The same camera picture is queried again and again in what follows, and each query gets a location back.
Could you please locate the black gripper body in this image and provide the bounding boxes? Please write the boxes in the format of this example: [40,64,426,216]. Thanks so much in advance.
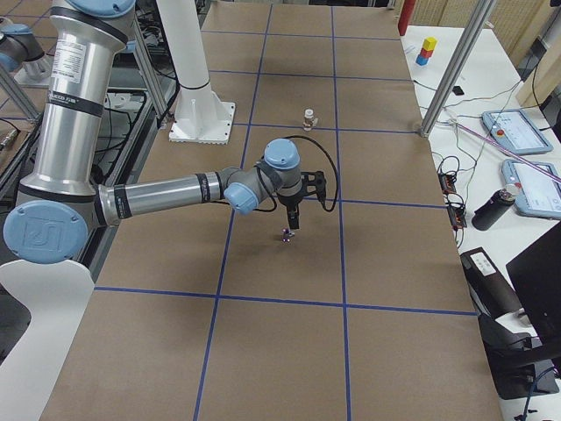
[277,171,327,210]

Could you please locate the chrome elbow pipe fitting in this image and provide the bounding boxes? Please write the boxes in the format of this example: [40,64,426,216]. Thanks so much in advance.
[281,228,295,242]

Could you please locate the white PPR valve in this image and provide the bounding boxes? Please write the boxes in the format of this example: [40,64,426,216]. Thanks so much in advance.
[302,108,318,132]

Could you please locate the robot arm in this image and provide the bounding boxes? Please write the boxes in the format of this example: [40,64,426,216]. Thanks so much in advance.
[1,1,326,420]

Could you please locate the brown table mat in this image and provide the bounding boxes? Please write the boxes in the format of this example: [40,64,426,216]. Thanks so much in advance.
[42,3,501,420]

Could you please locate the black cylinder bottle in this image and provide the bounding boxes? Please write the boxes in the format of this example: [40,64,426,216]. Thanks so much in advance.
[472,183,521,231]

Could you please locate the stacked colour blocks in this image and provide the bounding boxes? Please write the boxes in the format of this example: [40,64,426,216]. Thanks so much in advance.
[415,37,437,66]

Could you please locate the far teach pendant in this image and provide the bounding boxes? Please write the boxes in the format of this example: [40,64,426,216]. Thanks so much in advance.
[481,109,553,155]

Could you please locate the teach pendant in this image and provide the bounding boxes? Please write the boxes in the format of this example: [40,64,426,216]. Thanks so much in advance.
[501,160,560,220]
[481,109,553,155]

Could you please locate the near teach pendant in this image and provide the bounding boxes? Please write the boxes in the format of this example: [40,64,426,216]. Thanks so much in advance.
[501,160,560,220]

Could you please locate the black monitor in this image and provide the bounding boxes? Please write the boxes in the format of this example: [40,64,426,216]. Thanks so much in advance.
[507,224,561,343]

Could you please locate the black desk device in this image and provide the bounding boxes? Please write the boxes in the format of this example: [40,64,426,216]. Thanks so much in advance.
[461,247,560,400]

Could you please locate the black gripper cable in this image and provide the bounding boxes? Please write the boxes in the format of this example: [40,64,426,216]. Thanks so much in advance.
[249,135,340,215]

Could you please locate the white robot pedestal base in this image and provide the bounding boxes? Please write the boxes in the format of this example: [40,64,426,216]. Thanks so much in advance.
[157,0,236,144]

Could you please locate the aluminium frame post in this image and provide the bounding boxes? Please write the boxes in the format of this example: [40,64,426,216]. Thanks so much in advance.
[419,0,497,138]

